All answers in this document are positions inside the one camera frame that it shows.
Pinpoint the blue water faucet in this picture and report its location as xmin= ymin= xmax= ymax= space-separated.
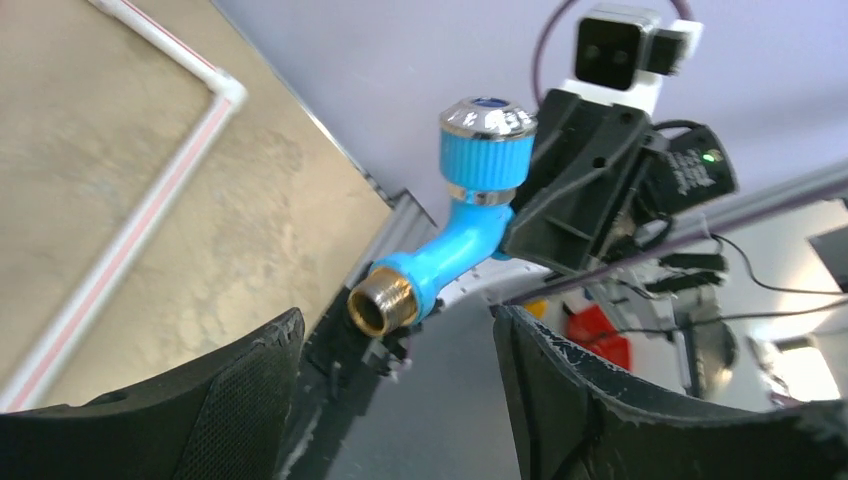
xmin=347 ymin=97 xmax=537 ymax=337

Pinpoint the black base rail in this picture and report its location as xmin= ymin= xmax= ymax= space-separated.
xmin=275 ymin=286 xmax=422 ymax=479

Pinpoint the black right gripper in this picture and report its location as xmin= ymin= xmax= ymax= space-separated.
xmin=500 ymin=90 xmax=738 ymax=274

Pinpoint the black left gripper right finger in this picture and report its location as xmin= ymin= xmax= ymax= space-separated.
xmin=493 ymin=306 xmax=847 ymax=479

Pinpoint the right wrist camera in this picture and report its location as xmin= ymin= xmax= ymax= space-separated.
xmin=561 ymin=3 xmax=704 ymax=115

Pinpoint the white PVC pipe frame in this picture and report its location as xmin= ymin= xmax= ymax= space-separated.
xmin=0 ymin=0 xmax=249 ymax=413

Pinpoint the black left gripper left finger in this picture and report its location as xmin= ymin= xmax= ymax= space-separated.
xmin=1 ymin=308 xmax=304 ymax=479

